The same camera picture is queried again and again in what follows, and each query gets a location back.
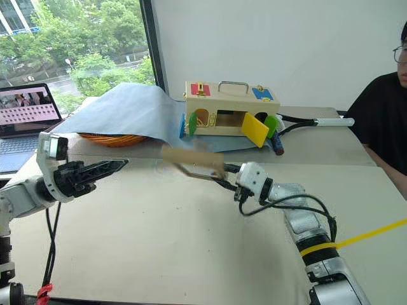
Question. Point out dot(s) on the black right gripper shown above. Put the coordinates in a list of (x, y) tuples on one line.
[(240, 194)]

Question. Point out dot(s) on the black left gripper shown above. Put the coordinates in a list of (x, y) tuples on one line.
[(71, 181)]

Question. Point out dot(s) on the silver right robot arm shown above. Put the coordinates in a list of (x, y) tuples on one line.
[(286, 192)]

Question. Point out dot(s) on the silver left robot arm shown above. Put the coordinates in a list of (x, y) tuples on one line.
[(22, 197)]

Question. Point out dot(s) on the orange woven basket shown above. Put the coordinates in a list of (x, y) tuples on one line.
[(111, 139)]

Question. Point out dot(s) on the blue marker with red cap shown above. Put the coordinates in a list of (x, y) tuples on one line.
[(278, 145)]

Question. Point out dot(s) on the light blue cloth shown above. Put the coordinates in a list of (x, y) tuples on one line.
[(127, 111)]

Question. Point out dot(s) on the wooden lock box toy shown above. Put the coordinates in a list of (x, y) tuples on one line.
[(229, 101)]

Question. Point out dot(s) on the open laptop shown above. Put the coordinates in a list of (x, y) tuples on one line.
[(25, 108)]

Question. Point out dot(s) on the person in black t-shirt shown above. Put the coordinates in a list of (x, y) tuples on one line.
[(378, 117)]

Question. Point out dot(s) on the eyeglasses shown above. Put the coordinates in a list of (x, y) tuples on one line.
[(398, 54)]

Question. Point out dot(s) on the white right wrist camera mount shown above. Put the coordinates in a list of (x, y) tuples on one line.
[(251, 176)]

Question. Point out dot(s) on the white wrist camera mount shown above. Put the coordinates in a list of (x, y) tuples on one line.
[(251, 176), (44, 165)]

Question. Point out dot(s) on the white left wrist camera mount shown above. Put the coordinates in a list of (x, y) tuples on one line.
[(44, 165)]

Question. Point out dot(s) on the black window frame post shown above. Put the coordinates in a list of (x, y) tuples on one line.
[(153, 47)]

